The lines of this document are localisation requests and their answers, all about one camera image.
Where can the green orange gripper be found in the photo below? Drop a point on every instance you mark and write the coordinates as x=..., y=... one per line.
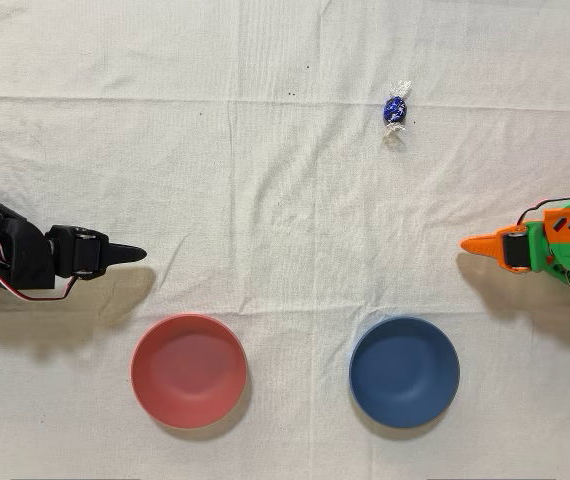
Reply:
x=514, y=249

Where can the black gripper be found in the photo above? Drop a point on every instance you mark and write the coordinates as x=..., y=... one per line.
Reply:
x=86, y=252

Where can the blue candy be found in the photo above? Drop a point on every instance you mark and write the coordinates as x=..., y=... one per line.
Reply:
x=395, y=111

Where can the pink bowl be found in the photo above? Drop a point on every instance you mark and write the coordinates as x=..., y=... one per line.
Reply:
x=189, y=372

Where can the blue bowl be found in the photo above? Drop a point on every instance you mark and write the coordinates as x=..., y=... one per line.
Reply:
x=405, y=372

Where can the white tablecloth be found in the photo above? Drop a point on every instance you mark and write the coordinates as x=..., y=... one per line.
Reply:
x=285, y=200

